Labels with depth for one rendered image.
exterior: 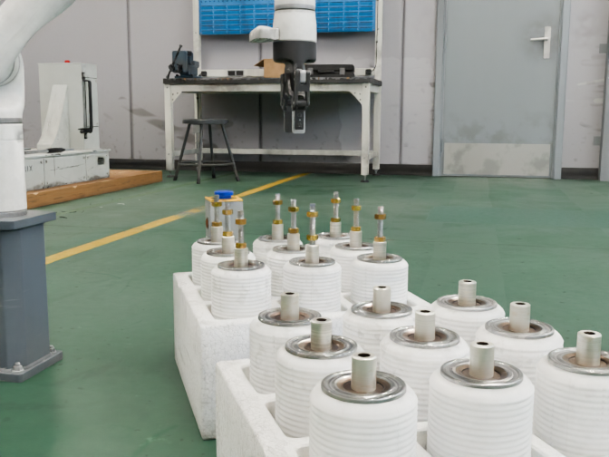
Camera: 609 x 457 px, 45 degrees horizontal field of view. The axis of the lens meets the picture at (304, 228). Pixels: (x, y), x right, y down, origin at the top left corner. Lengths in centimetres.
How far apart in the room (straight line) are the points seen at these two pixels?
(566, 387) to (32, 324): 104
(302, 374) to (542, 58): 554
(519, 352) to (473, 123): 534
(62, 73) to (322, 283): 387
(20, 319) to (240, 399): 72
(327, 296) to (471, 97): 503
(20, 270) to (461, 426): 97
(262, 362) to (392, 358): 16
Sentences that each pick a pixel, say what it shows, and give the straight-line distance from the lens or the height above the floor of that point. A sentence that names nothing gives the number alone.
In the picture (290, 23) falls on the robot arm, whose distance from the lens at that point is 128.
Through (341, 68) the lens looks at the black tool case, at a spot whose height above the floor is 83.
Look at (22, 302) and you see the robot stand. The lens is 147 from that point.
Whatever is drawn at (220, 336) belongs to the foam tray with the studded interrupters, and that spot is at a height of 16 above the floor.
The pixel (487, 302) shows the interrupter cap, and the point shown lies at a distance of 98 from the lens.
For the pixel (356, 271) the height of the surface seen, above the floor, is 23.
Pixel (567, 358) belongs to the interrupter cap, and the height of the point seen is 25.
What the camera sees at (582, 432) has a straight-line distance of 76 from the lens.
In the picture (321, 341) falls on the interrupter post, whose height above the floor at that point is 26.
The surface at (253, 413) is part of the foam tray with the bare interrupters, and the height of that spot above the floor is 18.
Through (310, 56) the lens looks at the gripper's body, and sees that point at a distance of 128.
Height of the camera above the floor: 49
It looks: 9 degrees down
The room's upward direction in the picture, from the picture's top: straight up
